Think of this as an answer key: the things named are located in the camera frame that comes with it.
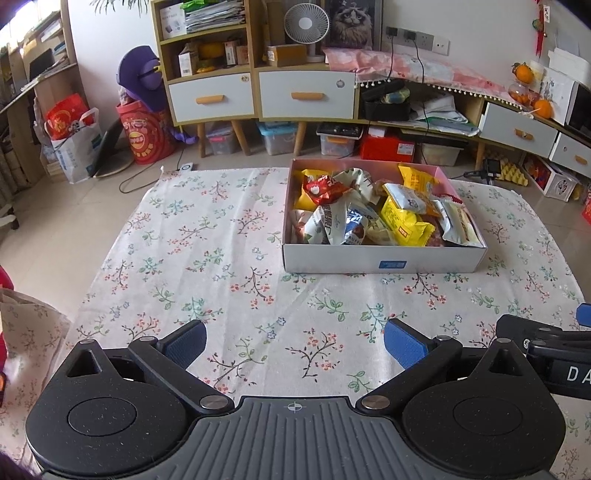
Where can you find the red hanging ornament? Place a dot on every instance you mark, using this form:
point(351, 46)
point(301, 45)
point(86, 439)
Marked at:
point(542, 23)

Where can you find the wall socket with black plug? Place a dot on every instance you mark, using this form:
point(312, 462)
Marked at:
point(408, 35)
point(392, 32)

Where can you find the clear bin under keyboard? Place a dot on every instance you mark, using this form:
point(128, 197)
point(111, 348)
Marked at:
point(337, 147)

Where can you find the white printed box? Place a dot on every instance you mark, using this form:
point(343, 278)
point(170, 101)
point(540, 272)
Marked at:
point(561, 187)

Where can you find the red snack packet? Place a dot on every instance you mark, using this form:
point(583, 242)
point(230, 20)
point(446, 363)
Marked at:
point(321, 189)

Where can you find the white floral snack packet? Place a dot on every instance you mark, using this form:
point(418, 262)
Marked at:
point(360, 182)

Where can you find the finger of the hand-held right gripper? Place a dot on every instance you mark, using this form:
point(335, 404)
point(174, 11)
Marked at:
point(545, 334)
point(585, 316)

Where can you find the pink cardboard box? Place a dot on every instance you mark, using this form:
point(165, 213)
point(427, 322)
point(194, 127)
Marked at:
point(332, 261)

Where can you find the red cardboard box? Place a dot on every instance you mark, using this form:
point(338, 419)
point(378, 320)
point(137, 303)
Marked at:
point(388, 147)

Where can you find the white printed card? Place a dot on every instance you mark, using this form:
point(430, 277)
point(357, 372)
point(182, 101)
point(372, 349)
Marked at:
point(558, 92)

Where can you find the large golden snack packet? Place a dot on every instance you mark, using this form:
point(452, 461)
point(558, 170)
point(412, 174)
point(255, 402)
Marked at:
point(415, 177)

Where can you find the red gift bag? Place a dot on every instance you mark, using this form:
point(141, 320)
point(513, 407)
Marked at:
point(64, 120)

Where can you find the stack of shelf papers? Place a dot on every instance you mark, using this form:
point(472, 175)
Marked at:
point(214, 18)

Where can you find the white wall socket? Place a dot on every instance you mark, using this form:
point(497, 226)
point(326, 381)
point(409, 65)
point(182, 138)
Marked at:
point(442, 46)
point(425, 39)

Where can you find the small white bench drawer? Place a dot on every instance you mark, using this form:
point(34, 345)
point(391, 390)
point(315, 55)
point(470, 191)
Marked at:
point(568, 152)

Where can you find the white wheeled stand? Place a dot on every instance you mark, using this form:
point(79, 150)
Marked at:
point(9, 221)

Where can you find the orange fruit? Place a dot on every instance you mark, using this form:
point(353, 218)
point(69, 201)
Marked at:
point(524, 74)
point(543, 108)

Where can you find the small black device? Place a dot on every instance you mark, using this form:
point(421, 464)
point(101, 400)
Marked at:
point(491, 168)

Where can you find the white foam box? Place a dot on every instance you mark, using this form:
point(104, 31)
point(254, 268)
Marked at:
point(565, 57)

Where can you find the yellow egg tray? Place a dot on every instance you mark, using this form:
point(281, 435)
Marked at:
point(515, 173)

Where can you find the black board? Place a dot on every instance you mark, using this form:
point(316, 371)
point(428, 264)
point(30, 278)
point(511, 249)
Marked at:
point(111, 152)

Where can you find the black microwave oven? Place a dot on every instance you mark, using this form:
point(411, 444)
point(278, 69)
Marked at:
point(582, 110)

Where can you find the white blue snack packet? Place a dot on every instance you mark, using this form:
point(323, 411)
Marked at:
point(358, 226)

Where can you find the green potted plant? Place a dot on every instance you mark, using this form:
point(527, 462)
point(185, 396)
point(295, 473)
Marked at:
point(120, 4)

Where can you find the purple toy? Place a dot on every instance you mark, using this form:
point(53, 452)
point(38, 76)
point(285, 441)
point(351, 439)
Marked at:
point(143, 69)

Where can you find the cat picture frame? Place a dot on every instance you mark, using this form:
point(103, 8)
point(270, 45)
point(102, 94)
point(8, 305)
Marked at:
point(353, 23)

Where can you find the blue lidded storage bin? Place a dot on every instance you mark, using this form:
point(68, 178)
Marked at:
point(277, 138)

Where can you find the low wooden bench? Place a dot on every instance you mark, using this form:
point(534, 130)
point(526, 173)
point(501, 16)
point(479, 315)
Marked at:
point(475, 110)

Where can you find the large white bench drawer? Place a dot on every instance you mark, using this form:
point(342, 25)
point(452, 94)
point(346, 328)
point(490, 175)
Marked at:
point(498, 124)

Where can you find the white biscuit-print snack packet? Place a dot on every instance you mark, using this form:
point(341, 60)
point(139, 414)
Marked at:
point(408, 198)

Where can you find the pink table runner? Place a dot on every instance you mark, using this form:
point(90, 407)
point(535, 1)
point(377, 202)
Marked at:
point(438, 69)

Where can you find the red blue white carton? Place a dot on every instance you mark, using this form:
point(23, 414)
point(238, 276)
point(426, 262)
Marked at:
point(588, 201)

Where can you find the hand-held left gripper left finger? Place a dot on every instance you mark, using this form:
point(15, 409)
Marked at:
point(184, 344)

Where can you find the red round-print bag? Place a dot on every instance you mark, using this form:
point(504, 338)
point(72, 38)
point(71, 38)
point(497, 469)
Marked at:
point(143, 138)

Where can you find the wooden cabinet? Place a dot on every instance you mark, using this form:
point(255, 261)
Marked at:
point(251, 37)

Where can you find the clear plastic storage bin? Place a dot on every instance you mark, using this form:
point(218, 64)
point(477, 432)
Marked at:
point(438, 154)

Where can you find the white power adapter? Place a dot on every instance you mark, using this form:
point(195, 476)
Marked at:
point(187, 166)

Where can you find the wooden bookshelf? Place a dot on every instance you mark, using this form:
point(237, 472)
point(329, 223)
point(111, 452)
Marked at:
point(46, 92)

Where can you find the brown white small box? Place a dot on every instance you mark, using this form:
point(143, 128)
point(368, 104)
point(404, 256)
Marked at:
point(231, 53)

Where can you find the white black-lettered snack packet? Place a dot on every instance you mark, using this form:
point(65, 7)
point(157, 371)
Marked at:
point(323, 226)

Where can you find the floral white cloth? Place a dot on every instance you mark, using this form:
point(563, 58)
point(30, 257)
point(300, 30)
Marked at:
point(207, 258)

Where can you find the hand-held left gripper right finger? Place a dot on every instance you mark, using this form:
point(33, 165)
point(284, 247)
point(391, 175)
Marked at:
point(406, 344)

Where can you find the black bag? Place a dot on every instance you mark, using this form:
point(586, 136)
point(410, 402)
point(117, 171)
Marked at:
point(383, 110)

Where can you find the yellow labelled snack packet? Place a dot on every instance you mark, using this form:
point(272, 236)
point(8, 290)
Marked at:
point(406, 226)

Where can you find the glass jar of small oranges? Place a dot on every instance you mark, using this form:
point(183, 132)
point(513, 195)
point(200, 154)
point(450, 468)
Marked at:
point(521, 94)

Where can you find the white cabinet drawer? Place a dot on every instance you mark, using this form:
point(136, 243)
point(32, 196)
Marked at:
point(184, 92)
point(277, 87)

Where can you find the white appliance box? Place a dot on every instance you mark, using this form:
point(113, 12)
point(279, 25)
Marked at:
point(173, 21)

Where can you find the white desk fan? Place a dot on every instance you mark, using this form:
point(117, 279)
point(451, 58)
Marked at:
point(304, 23)

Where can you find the white shopping bag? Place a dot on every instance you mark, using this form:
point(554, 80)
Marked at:
point(74, 157)

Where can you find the white cream snack packet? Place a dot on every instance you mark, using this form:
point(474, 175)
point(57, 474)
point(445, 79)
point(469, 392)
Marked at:
point(457, 226)

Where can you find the floral fabric bundle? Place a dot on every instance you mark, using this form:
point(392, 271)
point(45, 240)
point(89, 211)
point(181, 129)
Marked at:
point(27, 332)

